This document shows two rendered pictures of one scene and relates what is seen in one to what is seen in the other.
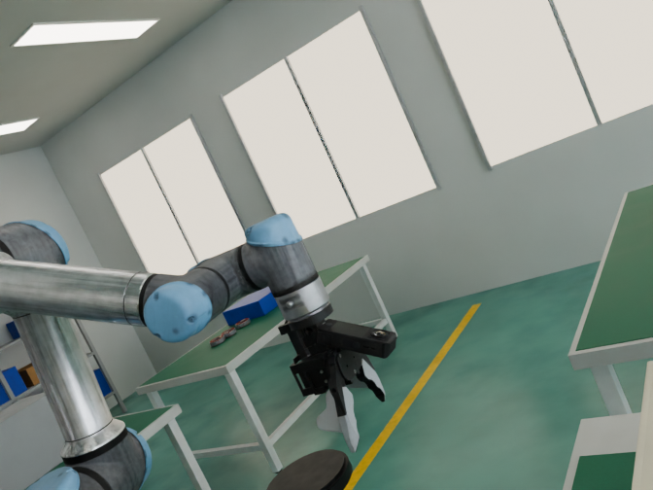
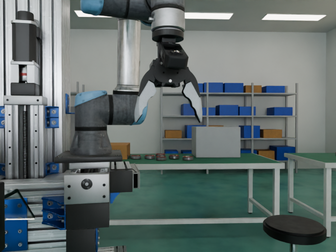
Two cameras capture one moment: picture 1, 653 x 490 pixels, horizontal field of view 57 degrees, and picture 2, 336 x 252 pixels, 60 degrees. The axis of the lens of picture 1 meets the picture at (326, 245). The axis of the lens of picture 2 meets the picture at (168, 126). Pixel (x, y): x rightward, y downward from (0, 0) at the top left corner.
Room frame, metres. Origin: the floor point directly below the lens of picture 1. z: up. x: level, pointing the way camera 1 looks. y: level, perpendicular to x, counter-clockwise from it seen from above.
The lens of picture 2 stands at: (0.50, -0.45, 1.16)
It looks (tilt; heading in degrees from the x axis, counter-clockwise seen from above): 1 degrees down; 52
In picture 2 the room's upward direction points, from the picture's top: straight up
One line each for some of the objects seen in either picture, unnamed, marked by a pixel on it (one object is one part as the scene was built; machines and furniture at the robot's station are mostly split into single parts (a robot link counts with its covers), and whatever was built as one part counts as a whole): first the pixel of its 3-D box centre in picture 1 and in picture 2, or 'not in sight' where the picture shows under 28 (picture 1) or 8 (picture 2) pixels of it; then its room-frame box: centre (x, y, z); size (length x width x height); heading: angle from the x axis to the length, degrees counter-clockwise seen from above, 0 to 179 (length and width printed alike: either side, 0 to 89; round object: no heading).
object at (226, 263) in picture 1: (221, 280); (148, 5); (0.92, 0.17, 1.45); 0.11 x 0.11 x 0.08; 71
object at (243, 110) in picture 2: not in sight; (245, 111); (5.99, 3.69, 1.38); 0.42 x 0.36 x 0.20; 52
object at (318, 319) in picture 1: (321, 348); (167, 61); (0.90, 0.07, 1.29); 0.09 x 0.08 x 0.12; 63
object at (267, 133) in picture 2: (39, 370); (269, 133); (6.46, 3.37, 0.87); 0.42 x 0.40 x 0.19; 144
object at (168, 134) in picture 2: not in sight; (172, 134); (4.65, 4.66, 0.87); 0.40 x 0.36 x 0.17; 55
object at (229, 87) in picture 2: not in sight; (231, 88); (5.74, 3.87, 1.89); 0.42 x 0.42 x 0.22; 54
